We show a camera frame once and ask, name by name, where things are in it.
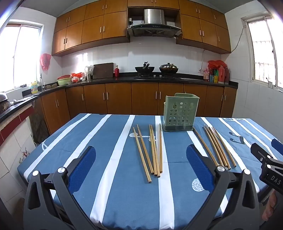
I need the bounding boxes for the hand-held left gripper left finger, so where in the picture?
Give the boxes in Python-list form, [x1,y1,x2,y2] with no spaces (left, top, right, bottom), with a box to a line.
[23,145,100,230]

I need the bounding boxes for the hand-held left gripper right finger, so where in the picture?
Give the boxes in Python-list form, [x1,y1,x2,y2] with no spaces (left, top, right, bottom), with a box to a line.
[186,145,260,230]

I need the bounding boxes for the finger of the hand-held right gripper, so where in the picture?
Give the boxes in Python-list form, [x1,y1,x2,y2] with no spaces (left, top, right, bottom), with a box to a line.
[251,143,283,171]
[272,139,283,155]

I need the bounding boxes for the wooden chopstick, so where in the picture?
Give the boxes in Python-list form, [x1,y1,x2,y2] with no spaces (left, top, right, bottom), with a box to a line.
[203,126,223,168]
[212,126,237,168]
[136,124,154,175]
[151,125,161,178]
[192,127,220,167]
[133,127,152,183]
[205,125,226,168]
[149,124,158,177]
[208,126,230,168]
[159,123,163,173]

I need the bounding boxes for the green perforated utensil holder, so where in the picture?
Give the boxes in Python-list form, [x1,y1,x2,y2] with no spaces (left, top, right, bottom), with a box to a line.
[162,93,200,132]

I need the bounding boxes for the person's right hand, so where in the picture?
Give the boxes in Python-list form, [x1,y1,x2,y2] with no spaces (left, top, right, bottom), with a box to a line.
[262,191,280,222]

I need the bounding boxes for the blue white striped tablecloth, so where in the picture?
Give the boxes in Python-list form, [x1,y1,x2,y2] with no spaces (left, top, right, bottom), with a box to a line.
[18,113,283,230]

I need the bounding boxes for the dark sack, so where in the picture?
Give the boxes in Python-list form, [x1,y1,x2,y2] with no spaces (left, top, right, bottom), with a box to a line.
[30,111,50,142]

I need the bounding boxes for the wooden base kitchen cabinets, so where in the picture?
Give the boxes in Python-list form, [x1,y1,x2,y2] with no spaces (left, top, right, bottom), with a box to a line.
[33,82,238,136]

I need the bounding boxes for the green basin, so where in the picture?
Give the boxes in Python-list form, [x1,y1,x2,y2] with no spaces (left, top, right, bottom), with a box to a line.
[57,75,72,86]

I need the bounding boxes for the red and white plastic bags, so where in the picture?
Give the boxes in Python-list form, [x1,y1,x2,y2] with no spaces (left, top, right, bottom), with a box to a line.
[70,72,86,83]

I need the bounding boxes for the gas stove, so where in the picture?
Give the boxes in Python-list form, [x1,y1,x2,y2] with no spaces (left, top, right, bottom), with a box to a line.
[134,74,182,80]

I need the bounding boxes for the black kitchen countertop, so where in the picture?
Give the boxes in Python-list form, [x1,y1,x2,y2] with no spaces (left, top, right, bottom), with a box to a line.
[0,72,239,121]

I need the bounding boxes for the dark wooden cutting board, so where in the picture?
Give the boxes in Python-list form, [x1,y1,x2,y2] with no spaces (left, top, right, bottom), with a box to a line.
[93,62,114,79]

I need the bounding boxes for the window with security bars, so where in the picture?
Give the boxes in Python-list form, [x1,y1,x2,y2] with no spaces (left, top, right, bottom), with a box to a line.
[241,15,283,91]

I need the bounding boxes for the dark pot with lid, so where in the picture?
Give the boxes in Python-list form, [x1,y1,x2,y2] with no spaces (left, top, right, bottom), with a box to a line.
[159,62,179,73]

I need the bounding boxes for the red bag behind bottles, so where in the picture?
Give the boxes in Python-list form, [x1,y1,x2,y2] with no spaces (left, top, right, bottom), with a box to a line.
[208,60,227,69]

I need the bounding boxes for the black wok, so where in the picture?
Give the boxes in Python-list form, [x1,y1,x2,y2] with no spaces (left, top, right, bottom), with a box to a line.
[135,62,155,74]

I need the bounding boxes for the hanging red plastic bag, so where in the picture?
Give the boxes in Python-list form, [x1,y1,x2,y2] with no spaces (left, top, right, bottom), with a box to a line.
[40,53,52,71]

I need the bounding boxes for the window beside sink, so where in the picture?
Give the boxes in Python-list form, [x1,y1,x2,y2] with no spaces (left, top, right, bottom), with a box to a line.
[0,20,45,94]

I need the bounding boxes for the wooden upper kitchen cabinets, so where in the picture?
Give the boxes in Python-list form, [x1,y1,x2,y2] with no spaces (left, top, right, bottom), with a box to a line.
[52,0,231,57]

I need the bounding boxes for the steel range hood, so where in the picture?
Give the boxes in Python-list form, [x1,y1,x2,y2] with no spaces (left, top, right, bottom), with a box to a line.
[127,9,182,38]

